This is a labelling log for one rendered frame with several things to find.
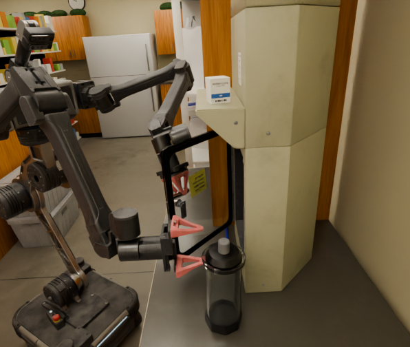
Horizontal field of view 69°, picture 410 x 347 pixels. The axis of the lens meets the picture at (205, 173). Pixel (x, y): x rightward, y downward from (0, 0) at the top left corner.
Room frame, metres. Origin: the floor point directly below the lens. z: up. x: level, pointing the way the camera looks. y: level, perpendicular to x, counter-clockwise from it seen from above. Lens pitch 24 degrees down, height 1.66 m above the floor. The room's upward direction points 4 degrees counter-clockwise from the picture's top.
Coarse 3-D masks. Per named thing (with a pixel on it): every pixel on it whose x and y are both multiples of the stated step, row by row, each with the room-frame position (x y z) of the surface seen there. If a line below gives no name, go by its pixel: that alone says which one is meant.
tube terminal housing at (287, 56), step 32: (256, 32) 0.68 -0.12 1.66; (288, 32) 0.68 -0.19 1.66; (320, 32) 0.75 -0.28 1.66; (256, 64) 0.68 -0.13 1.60; (288, 64) 0.68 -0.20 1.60; (320, 64) 0.76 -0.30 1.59; (256, 96) 0.68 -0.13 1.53; (288, 96) 0.68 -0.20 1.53; (320, 96) 0.78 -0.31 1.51; (256, 128) 0.68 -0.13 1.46; (288, 128) 0.68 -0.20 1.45; (320, 128) 0.79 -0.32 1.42; (256, 160) 0.68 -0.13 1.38; (288, 160) 0.68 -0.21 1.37; (320, 160) 0.81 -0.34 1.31; (256, 192) 0.68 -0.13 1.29; (288, 192) 0.68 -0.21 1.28; (256, 224) 0.68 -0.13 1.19; (288, 224) 0.69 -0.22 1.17; (256, 256) 0.68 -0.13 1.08; (288, 256) 0.70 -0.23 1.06; (256, 288) 0.68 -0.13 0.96
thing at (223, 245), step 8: (224, 240) 0.59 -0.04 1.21; (208, 248) 0.61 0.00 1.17; (216, 248) 0.60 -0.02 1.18; (224, 248) 0.57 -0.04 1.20; (232, 248) 0.60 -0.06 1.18; (208, 256) 0.58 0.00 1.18; (216, 256) 0.57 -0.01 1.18; (224, 256) 0.57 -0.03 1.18; (232, 256) 0.57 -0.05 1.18; (240, 256) 0.57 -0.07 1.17; (216, 264) 0.55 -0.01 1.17; (224, 264) 0.55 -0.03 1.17; (232, 264) 0.55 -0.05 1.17
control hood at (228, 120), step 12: (204, 96) 0.85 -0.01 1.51; (204, 108) 0.70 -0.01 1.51; (216, 108) 0.69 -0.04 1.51; (228, 108) 0.68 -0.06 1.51; (240, 108) 0.68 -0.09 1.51; (204, 120) 0.68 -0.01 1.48; (216, 120) 0.68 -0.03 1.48; (228, 120) 0.68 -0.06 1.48; (240, 120) 0.68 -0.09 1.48; (216, 132) 0.68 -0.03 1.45; (228, 132) 0.68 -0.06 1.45; (240, 132) 0.68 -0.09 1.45; (240, 144) 0.68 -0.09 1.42
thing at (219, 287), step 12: (204, 252) 0.60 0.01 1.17; (240, 264) 0.55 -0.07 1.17; (216, 276) 0.55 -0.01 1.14; (228, 276) 0.54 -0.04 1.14; (240, 276) 0.57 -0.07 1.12; (216, 288) 0.55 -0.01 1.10; (228, 288) 0.54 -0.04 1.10; (240, 288) 0.57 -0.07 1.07; (216, 300) 0.55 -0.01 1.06; (228, 300) 0.55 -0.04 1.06; (240, 300) 0.58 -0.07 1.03; (216, 312) 0.55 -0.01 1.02; (228, 312) 0.55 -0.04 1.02; (216, 324) 0.55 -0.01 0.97; (228, 324) 0.55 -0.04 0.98
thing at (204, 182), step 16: (176, 144) 0.81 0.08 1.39; (208, 144) 0.91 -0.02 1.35; (224, 144) 0.96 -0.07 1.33; (176, 160) 0.81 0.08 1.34; (192, 160) 0.85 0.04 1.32; (208, 160) 0.90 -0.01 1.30; (224, 160) 0.96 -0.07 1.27; (176, 176) 0.80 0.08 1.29; (192, 176) 0.85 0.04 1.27; (208, 176) 0.90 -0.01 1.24; (224, 176) 0.96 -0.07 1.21; (176, 192) 0.80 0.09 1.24; (192, 192) 0.84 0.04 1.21; (208, 192) 0.90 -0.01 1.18; (224, 192) 0.96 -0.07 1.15; (176, 208) 0.79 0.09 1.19; (192, 208) 0.84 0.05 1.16; (208, 208) 0.89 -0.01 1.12; (224, 208) 0.96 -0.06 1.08; (208, 224) 0.89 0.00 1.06; (192, 240) 0.83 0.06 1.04
